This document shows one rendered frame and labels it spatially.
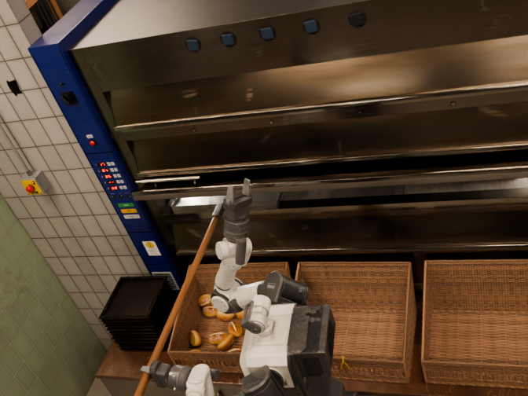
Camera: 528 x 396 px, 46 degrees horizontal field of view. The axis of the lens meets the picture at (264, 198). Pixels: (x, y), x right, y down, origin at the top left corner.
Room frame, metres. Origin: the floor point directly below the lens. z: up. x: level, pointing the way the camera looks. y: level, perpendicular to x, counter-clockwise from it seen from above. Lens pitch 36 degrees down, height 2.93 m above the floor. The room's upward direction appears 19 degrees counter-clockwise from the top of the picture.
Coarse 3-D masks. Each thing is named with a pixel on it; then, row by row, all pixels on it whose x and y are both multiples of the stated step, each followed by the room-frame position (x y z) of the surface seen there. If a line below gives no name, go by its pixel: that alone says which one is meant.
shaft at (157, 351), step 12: (216, 216) 2.36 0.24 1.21; (204, 240) 2.21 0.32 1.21; (192, 264) 2.09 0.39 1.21; (192, 276) 2.02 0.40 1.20; (180, 300) 1.90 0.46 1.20; (168, 324) 1.79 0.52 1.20; (156, 348) 1.69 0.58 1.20; (156, 360) 1.64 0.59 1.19; (144, 372) 1.59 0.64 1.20; (144, 384) 1.54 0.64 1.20
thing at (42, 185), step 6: (24, 174) 2.82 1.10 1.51; (36, 174) 2.78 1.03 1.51; (42, 174) 2.80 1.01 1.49; (24, 180) 2.78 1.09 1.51; (30, 180) 2.76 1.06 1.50; (36, 180) 2.75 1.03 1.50; (42, 180) 2.78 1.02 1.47; (24, 186) 2.78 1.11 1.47; (36, 186) 2.75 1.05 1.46; (42, 186) 2.76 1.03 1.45; (48, 186) 2.79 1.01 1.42; (36, 192) 2.76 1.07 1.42; (42, 192) 2.75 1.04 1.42
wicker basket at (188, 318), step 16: (208, 272) 2.47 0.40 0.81; (240, 272) 2.39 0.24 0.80; (256, 272) 2.35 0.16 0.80; (288, 272) 2.27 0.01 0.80; (192, 288) 2.45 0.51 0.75; (192, 304) 2.40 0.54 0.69; (176, 320) 2.24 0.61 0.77; (192, 320) 2.35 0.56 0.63; (208, 320) 2.35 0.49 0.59; (240, 320) 2.28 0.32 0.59; (176, 336) 2.19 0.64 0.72; (208, 336) 2.24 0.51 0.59; (240, 336) 2.17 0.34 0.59; (176, 352) 2.08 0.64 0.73; (192, 352) 2.04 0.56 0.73; (208, 352) 2.01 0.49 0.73; (224, 352) 1.98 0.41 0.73; (240, 352) 1.94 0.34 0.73; (224, 368) 1.99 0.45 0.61; (240, 368) 1.96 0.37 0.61
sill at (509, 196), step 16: (448, 192) 2.01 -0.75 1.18; (464, 192) 1.97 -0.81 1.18; (480, 192) 1.94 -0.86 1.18; (496, 192) 1.91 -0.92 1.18; (512, 192) 1.87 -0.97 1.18; (256, 208) 2.35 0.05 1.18; (272, 208) 2.31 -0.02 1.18; (288, 208) 2.27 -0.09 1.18; (304, 208) 2.24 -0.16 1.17; (320, 208) 2.21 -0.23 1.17; (336, 208) 2.17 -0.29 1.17; (352, 208) 2.14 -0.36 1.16; (368, 208) 2.11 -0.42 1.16; (384, 208) 2.08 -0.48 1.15; (400, 208) 2.05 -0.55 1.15; (416, 208) 2.02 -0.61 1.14
